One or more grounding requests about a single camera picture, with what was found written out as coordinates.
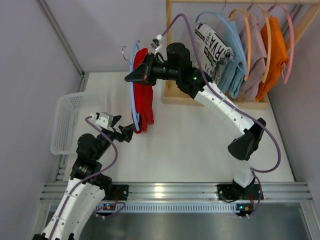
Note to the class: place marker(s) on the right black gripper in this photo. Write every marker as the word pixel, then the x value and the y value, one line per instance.
pixel 150 69

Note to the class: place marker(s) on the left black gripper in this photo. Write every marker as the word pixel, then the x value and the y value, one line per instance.
pixel 117 132

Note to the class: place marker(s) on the light blue plastic hanger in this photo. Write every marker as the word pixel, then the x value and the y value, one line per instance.
pixel 135 115

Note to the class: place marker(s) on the red trousers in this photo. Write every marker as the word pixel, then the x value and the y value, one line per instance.
pixel 143 99

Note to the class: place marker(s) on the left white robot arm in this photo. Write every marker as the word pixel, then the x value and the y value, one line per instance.
pixel 87 185

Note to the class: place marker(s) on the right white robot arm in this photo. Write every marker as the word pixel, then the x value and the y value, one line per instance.
pixel 200 87

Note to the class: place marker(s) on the orange trousers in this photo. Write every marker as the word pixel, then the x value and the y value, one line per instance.
pixel 278 58

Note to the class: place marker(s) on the pink hanger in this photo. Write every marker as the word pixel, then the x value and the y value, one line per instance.
pixel 291 41

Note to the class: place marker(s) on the wooden clothes rack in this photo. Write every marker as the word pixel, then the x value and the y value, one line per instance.
pixel 172 95

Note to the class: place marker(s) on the white plastic basket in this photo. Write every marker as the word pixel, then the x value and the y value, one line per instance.
pixel 69 120

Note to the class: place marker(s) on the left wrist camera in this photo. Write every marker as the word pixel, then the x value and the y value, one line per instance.
pixel 103 120

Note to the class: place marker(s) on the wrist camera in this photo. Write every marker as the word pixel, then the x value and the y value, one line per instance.
pixel 156 43
pixel 103 120

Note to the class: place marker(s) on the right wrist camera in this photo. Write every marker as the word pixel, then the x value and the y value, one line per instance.
pixel 156 43

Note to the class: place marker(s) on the slotted cable duct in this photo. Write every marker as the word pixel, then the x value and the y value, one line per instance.
pixel 173 207

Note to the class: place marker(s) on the aluminium corner post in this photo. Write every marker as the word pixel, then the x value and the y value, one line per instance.
pixel 60 35

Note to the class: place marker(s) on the aluminium mounting rail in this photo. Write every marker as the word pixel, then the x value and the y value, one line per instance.
pixel 208 191

